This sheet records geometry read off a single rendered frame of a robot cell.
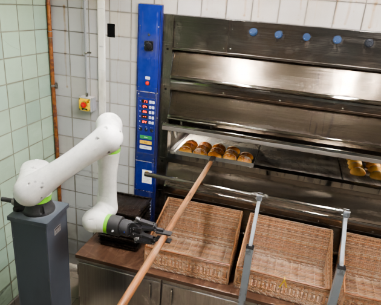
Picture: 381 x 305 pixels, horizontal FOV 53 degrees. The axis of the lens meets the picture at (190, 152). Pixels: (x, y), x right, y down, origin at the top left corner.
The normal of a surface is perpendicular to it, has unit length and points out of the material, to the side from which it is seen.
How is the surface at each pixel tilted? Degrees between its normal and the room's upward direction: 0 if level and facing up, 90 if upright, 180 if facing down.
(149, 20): 90
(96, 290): 90
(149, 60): 90
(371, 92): 69
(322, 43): 90
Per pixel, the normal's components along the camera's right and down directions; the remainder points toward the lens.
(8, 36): 0.96, 0.17
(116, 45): -0.27, 0.33
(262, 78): -0.23, 0.00
